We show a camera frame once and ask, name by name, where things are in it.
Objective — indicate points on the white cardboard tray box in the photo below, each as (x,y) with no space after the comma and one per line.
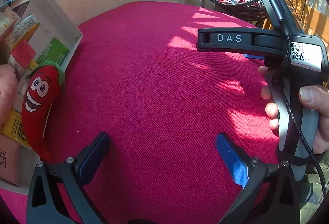
(51,15)

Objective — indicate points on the beige box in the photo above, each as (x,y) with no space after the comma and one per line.
(7,20)

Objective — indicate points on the red carpet mat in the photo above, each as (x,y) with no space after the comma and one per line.
(154,85)

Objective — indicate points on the camouflage trousers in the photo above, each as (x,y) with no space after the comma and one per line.
(314,188)

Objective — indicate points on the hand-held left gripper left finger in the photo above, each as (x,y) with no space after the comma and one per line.
(90,159)

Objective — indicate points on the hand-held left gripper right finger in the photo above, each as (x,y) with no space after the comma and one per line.
(234,159)

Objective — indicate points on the person's right hand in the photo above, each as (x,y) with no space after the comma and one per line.
(311,95)

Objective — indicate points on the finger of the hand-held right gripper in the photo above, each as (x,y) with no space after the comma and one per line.
(226,38)
(257,57)

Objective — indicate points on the pink cardboard box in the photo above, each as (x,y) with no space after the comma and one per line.
(9,162)

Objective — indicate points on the red chili plush toy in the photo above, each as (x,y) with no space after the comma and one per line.
(38,100)

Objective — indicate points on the red flat box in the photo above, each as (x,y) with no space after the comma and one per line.
(23,54)

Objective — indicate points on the yellow box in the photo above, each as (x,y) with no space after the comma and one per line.
(15,126)

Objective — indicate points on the black pen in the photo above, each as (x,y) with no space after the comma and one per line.
(12,0)

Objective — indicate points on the pink plush toy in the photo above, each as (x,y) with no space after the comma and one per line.
(6,100)

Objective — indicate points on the yellow wooden rack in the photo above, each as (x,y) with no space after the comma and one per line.
(316,20)

